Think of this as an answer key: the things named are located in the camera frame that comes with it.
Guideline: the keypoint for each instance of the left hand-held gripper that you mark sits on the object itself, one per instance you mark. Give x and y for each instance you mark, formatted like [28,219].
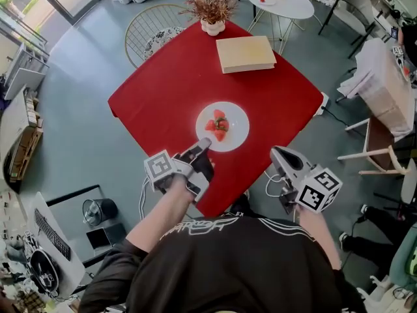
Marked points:
[189,174]

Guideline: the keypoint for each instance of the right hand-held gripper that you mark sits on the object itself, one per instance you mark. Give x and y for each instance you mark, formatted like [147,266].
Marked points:
[321,191]

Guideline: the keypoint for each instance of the red strawberry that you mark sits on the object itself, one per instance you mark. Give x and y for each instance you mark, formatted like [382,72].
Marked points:
[210,126]
[219,113]
[223,124]
[220,135]

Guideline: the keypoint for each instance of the white round plate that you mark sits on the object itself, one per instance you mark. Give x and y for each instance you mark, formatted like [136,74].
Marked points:
[239,122]

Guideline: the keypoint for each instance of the person's left forearm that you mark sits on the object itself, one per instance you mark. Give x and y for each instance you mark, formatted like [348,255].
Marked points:
[156,220]

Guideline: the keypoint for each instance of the person's right forearm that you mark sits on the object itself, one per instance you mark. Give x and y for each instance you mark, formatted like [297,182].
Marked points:
[317,236]

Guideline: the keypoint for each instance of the red tablecloth table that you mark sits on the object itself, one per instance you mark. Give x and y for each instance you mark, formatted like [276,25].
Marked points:
[163,109]

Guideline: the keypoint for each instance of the person's black trouser leg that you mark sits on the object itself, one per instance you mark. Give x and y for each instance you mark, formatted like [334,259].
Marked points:
[241,204]

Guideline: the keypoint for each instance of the white floor power strip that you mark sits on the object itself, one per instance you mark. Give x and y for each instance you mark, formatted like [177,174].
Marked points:
[322,104]

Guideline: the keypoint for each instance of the white wooden chair brown seat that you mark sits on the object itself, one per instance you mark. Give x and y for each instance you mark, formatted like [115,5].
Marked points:
[378,148]

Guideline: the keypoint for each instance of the beige thick book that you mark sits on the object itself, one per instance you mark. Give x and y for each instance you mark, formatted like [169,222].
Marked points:
[246,54]

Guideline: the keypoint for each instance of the black white patterned seat cushion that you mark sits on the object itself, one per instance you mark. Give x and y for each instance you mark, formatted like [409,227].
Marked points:
[163,41]

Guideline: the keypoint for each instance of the white seat black-legged chair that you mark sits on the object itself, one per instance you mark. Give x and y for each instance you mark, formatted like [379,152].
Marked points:
[408,184]

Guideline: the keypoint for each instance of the person's black printed t-shirt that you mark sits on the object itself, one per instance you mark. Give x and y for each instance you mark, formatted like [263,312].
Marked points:
[228,266]

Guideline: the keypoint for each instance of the table with beige cloth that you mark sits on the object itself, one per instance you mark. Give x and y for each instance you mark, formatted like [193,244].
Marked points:
[384,86]

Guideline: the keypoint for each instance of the dried plant in white pot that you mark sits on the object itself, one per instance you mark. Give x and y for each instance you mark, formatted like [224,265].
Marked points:
[211,8]

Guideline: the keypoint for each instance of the teal fabric item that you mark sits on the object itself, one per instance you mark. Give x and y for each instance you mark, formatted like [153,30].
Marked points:
[405,259]

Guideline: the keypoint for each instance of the white round side table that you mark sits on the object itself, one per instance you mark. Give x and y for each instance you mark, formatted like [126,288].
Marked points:
[286,5]

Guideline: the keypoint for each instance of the grey upholstered chair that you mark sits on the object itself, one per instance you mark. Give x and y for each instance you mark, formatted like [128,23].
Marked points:
[353,11]

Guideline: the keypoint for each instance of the black keyboard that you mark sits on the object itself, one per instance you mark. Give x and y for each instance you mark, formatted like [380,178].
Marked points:
[52,235]

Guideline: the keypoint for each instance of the wooden pallet stack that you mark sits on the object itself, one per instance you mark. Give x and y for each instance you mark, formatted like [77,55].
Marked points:
[27,142]

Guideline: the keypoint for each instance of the white curved desk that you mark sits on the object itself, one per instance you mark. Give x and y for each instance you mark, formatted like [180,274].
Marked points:
[75,266]

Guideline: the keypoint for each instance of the white low cabinet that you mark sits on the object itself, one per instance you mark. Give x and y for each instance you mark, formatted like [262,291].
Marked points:
[26,73]

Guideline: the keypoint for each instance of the black oval tub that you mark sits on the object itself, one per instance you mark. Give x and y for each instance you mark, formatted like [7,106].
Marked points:
[45,269]

